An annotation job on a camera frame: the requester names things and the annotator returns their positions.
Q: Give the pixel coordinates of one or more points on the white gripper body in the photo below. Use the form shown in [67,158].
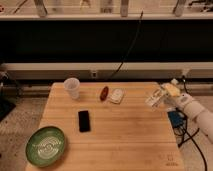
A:
[172,91]

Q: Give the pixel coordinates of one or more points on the clear plastic bottle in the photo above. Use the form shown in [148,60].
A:
[155,98]

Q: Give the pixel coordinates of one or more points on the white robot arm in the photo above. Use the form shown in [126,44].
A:
[192,108]

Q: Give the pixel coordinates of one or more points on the blue box on floor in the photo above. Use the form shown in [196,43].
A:
[175,119]

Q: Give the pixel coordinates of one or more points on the red oval object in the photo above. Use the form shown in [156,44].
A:
[104,93]

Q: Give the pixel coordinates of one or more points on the black smartphone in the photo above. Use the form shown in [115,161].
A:
[84,121]

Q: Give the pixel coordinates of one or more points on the translucent plastic cup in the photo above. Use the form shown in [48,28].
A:
[71,85]

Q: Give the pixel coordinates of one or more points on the green ceramic bowl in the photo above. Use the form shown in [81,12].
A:
[45,146]

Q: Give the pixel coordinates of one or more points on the white wall outlet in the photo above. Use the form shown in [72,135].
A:
[94,74]

